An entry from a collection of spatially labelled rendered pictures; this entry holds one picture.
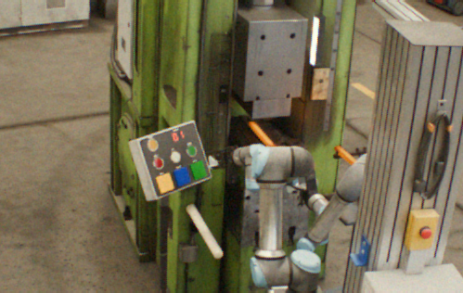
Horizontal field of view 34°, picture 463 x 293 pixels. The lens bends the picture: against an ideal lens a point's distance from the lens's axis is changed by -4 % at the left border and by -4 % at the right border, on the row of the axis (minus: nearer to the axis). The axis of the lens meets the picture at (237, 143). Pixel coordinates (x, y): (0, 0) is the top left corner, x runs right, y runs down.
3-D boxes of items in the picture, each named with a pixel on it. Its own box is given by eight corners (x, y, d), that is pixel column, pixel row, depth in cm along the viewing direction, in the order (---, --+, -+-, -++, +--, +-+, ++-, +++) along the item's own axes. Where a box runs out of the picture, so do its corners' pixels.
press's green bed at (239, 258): (297, 305, 438) (306, 237, 418) (235, 316, 426) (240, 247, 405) (262, 254, 484) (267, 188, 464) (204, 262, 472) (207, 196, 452)
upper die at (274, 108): (289, 115, 388) (291, 97, 383) (251, 119, 381) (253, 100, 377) (259, 84, 423) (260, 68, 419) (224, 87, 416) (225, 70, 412)
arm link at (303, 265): (321, 291, 298) (325, 263, 293) (287, 293, 296) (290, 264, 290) (314, 273, 309) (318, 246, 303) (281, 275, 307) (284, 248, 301)
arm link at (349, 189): (367, 186, 305) (309, 262, 334) (378, 175, 314) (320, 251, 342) (345, 168, 308) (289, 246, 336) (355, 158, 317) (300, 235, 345)
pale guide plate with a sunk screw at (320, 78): (327, 99, 406) (329, 69, 398) (311, 100, 403) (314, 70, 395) (325, 97, 407) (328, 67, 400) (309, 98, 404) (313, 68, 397)
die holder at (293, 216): (306, 237, 418) (315, 163, 398) (240, 248, 405) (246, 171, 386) (268, 188, 465) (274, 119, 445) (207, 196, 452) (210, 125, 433)
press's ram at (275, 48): (316, 95, 388) (324, 19, 371) (243, 101, 375) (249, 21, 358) (283, 66, 423) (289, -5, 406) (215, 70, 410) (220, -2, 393)
